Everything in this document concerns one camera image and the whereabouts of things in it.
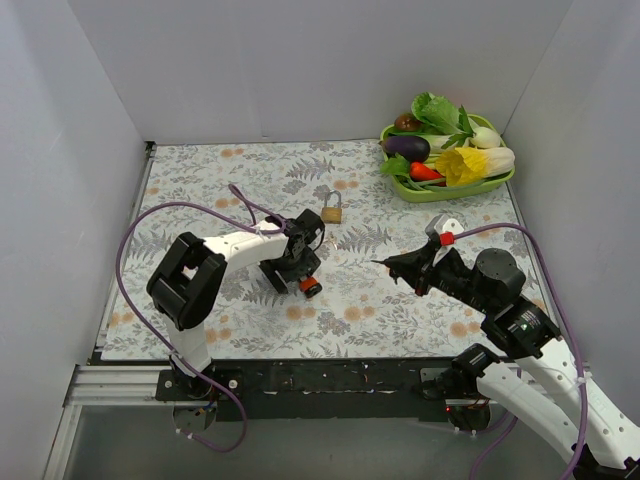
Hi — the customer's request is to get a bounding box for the orange black padlock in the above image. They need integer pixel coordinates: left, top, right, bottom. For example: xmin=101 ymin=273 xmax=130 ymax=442
xmin=299 ymin=276 xmax=323 ymax=299

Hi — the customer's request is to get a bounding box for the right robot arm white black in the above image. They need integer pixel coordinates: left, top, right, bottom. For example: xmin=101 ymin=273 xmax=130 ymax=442
xmin=382 ymin=246 xmax=639 ymax=479

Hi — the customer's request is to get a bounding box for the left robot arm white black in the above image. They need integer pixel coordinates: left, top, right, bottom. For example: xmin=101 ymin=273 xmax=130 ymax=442
xmin=146 ymin=209 xmax=325 ymax=400

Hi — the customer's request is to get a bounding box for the floral patterned mat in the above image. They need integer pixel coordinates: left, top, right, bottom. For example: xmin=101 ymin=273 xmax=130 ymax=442
xmin=102 ymin=140 xmax=545 ymax=361

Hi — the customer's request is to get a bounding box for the brass padlock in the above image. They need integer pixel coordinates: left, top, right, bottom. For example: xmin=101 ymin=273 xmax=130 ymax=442
xmin=320 ymin=190 xmax=342 ymax=224

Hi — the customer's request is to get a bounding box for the green plastic tray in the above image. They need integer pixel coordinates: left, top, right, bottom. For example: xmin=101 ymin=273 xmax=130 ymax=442
xmin=379 ymin=113 xmax=516 ymax=204

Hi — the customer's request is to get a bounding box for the red toy pepper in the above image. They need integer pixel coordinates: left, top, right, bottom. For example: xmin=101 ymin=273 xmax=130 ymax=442
xmin=409 ymin=162 xmax=444 ymax=183

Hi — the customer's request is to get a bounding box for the yellow toy cabbage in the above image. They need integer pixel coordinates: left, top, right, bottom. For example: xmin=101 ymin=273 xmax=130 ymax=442
xmin=435 ymin=147 xmax=515 ymax=187

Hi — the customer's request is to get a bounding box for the purple toy eggplant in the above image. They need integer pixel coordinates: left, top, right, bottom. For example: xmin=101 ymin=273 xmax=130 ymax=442
xmin=380 ymin=136 xmax=431 ymax=162

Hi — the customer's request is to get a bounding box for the brown toy mushroom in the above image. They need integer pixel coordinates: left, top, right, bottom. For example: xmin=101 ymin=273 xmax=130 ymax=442
xmin=394 ymin=113 xmax=423 ymax=132

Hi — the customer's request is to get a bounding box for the white toy radish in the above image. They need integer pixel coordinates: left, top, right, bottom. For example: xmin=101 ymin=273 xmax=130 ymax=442
xmin=470 ymin=126 xmax=502 ymax=149

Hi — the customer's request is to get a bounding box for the green toy lettuce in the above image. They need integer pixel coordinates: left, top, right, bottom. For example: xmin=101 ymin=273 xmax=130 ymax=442
xmin=411 ymin=92 xmax=474 ymax=137

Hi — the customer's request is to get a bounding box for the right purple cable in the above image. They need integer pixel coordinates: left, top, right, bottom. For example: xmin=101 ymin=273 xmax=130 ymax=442
xmin=451 ymin=222 xmax=587 ymax=480

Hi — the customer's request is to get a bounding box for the purple cable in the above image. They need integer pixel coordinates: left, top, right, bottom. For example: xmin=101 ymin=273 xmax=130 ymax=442
xmin=115 ymin=183 xmax=291 ymax=454
xmin=451 ymin=222 xmax=587 ymax=480

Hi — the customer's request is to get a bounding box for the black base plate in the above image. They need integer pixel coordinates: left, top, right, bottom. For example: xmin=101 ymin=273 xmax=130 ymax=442
xmin=155 ymin=358 xmax=492 ymax=431

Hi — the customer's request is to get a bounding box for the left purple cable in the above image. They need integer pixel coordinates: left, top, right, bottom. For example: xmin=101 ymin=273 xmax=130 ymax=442
xmin=115 ymin=183 xmax=291 ymax=454

